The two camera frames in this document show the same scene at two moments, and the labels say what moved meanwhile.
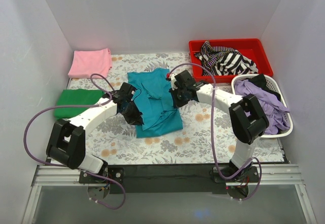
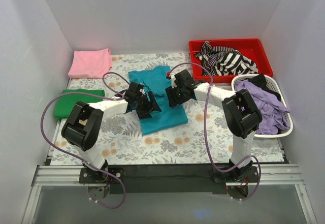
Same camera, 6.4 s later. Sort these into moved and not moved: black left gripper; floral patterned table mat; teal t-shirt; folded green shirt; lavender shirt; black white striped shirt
Moved: black left gripper; teal t-shirt
Not moved: floral patterned table mat; lavender shirt; folded green shirt; black white striped shirt
